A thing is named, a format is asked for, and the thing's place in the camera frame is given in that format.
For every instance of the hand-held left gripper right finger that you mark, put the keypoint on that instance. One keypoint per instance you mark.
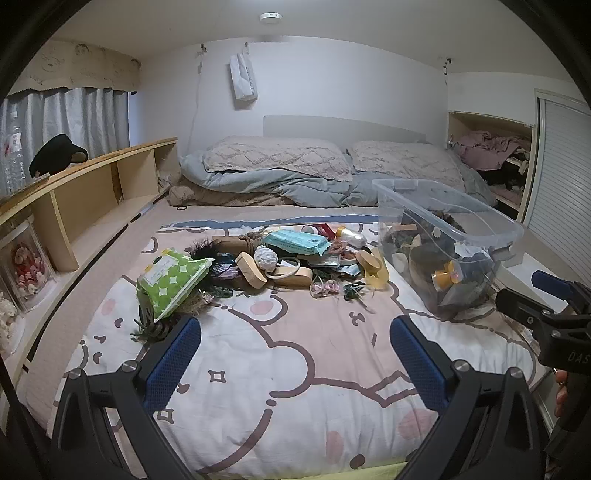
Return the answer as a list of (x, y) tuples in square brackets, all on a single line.
[(418, 364)]

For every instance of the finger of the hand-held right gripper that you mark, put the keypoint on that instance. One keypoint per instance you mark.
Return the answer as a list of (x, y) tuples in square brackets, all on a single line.
[(519, 305), (551, 282)]

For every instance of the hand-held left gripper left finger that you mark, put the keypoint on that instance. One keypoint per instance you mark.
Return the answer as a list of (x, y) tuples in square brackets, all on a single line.
[(173, 364)]

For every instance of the brown claw hair clip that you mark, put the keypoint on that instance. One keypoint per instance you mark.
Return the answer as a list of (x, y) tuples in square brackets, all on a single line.
[(156, 325)]

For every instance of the green claw hair clip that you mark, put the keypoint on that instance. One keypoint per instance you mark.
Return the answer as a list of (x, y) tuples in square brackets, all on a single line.
[(221, 291)]

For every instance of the clear plastic storage bin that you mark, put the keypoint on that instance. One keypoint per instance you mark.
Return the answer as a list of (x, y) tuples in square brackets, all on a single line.
[(392, 203)]

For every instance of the person's right hand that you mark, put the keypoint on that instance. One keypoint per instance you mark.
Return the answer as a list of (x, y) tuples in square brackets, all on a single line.
[(561, 397)]

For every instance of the white flat board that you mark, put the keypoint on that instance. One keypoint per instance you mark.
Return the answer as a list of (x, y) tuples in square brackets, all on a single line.
[(517, 277)]

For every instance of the dark green claw clip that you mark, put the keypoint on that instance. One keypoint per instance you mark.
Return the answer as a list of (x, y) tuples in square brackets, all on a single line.
[(138, 336)]

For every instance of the gold tinsel piece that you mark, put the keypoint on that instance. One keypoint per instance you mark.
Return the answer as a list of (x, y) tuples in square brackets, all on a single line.
[(198, 302)]

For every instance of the yellow tape roll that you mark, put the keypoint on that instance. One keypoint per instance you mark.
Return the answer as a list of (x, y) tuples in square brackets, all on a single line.
[(445, 275)]

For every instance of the green dotted wipes pack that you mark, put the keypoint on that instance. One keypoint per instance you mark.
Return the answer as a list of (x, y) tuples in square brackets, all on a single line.
[(173, 281)]

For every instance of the green bow hair clip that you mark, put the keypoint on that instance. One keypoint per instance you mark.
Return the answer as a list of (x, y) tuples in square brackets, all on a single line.
[(353, 291)]

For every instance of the white slatted door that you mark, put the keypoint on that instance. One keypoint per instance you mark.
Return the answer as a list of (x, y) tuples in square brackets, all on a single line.
[(563, 184)]

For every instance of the yellow plastic piece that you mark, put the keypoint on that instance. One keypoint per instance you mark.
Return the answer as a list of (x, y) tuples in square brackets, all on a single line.
[(374, 272)]

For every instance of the purple small box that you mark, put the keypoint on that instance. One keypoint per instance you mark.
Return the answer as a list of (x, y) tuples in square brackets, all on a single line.
[(231, 274)]

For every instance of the black feather piece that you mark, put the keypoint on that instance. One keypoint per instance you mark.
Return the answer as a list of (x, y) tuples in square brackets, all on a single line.
[(201, 251)]

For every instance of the pink hair clip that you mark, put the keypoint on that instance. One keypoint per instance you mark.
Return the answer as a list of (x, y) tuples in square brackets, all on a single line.
[(323, 289)]

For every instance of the tan wooden block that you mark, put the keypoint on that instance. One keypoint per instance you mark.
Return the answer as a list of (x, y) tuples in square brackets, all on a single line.
[(251, 272), (295, 279)]

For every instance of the printed blanket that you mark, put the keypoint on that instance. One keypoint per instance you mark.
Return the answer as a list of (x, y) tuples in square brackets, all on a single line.
[(295, 350)]

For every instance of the brown wrapped roll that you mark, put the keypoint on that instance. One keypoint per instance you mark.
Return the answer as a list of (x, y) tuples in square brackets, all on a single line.
[(231, 243)]

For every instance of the white yarn ball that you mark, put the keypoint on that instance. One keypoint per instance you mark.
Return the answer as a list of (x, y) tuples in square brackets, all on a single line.
[(267, 257)]

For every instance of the small orange cap bottle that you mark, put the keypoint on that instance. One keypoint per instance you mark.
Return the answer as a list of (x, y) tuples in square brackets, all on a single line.
[(350, 236)]

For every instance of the pile of clothes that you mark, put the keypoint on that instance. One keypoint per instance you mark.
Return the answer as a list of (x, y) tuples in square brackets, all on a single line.
[(485, 147)]

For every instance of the red small box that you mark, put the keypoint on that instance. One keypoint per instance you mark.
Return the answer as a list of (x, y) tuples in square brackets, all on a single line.
[(325, 230)]

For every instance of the white doll display box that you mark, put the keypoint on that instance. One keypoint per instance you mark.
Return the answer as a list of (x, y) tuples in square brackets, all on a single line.
[(9, 323)]

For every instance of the teal wipes pack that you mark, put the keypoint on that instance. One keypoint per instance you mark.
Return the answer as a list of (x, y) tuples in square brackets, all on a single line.
[(293, 242)]

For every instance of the red doll display box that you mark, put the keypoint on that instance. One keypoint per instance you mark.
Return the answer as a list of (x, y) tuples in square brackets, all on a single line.
[(27, 272)]

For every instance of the beige textured pillow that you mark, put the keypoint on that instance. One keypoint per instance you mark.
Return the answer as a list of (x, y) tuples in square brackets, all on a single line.
[(406, 159), (277, 157)]

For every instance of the wooden bedside shelf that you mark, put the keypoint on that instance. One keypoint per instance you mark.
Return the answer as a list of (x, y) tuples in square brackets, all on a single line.
[(83, 203)]

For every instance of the wooden closet niche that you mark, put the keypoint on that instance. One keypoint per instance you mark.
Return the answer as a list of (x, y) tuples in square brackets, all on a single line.
[(455, 121)]

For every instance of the blue grey duvet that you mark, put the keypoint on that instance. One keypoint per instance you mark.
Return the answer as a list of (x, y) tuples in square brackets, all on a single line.
[(286, 184)]

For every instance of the black hat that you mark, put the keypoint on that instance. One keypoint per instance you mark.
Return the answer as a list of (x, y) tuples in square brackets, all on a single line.
[(55, 154)]

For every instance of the grey curtain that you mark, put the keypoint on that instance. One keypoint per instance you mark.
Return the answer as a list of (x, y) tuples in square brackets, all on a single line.
[(92, 120)]

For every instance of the clear water bottle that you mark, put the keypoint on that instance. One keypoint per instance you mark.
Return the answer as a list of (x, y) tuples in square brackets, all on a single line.
[(14, 161)]

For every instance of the white hanging pouch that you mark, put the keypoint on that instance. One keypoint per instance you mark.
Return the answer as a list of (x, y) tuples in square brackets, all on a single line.
[(242, 76)]

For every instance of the beige curtain valance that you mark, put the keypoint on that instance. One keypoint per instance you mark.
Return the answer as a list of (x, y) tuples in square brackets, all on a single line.
[(78, 69)]

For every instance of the round ceiling light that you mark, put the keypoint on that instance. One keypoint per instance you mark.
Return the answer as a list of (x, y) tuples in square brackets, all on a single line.
[(270, 17)]

